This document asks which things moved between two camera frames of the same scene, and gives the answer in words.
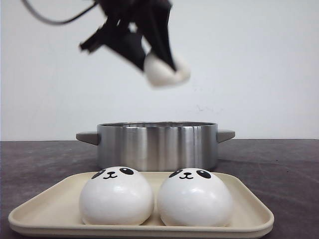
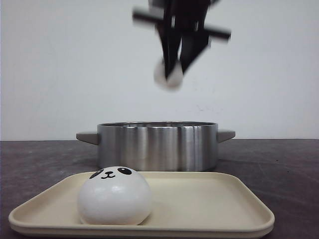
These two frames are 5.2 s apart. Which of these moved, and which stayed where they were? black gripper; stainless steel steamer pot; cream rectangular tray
Moved: black gripper
Stayed: stainless steel steamer pot; cream rectangular tray
